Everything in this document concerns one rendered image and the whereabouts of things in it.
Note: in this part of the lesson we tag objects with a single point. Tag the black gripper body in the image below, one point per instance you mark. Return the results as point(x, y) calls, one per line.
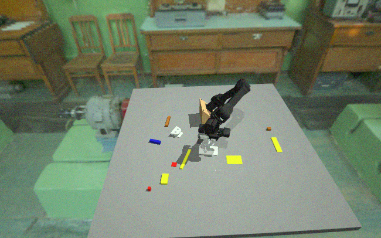
point(225, 131)

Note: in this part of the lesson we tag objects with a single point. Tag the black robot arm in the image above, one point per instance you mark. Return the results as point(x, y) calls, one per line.
point(224, 110)

